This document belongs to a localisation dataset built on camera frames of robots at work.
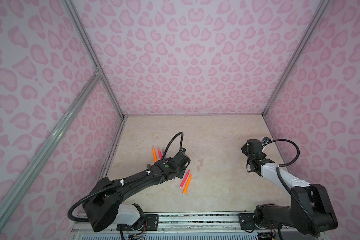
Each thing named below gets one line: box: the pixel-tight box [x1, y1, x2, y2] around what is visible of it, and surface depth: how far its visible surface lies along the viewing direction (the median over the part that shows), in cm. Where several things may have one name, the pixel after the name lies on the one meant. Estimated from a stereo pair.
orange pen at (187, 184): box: [183, 174, 193, 195], surface depth 87 cm
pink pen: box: [179, 169, 190, 188], surface depth 89 cm
